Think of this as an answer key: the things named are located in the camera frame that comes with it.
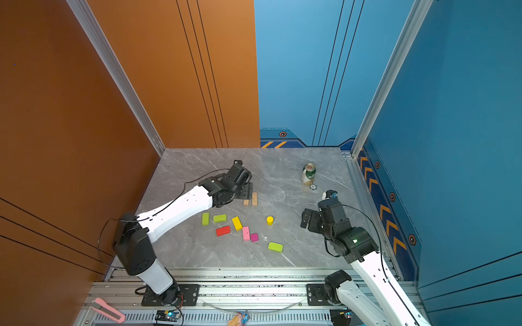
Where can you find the aluminium corner post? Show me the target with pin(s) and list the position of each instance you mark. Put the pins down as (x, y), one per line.
(88, 22)
(401, 50)

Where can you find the pink handled tool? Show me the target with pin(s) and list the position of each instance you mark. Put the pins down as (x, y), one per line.
(101, 307)

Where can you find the left aluminium corner post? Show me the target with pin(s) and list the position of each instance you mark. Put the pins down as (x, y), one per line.
(88, 22)

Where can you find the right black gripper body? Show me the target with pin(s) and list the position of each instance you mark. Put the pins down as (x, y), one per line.
(317, 224)

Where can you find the yellow rectangular block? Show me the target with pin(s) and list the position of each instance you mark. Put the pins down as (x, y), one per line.
(237, 223)

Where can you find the pink rectangular block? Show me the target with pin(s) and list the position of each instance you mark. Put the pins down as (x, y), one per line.
(246, 233)

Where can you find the left circuit board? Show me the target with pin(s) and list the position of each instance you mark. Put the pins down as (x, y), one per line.
(168, 317)

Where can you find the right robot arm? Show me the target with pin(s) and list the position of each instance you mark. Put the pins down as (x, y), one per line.
(356, 246)

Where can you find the right aluminium corner post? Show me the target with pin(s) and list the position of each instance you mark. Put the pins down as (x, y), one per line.
(401, 50)

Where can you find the green beverage can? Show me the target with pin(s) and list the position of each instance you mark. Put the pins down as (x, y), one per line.
(308, 174)

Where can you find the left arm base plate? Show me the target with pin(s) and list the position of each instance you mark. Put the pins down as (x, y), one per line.
(176, 295)

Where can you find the lime green block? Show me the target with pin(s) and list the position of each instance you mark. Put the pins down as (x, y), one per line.
(219, 218)
(276, 247)
(205, 219)

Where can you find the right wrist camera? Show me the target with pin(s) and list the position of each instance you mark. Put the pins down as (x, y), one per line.
(330, 194)

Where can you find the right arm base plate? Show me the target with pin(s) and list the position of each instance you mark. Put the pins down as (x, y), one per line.
(321, 295)

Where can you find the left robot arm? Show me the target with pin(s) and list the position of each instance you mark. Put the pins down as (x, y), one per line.
(135, 234)

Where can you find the colourful snack wrapper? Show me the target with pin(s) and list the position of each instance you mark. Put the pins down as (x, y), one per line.
(240, 319)

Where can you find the red rectangular block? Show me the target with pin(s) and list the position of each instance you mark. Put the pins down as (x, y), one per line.
(223, 230)

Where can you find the aluminium front rail frame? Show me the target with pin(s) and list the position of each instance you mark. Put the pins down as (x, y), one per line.
(270, 296)

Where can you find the lime green block front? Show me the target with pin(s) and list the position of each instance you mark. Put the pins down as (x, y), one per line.
(276, 247)

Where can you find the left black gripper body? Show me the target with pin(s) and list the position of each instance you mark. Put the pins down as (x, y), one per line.
(245, 193)

